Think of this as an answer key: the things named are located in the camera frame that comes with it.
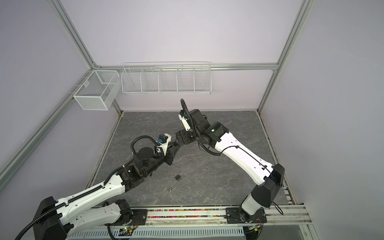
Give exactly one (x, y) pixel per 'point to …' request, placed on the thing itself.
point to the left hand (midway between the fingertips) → (177, 146)
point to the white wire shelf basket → (167, 78)
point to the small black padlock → (179, 177)
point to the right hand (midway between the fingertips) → (184, 134)
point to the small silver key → (170, 190)
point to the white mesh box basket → (99, 91)
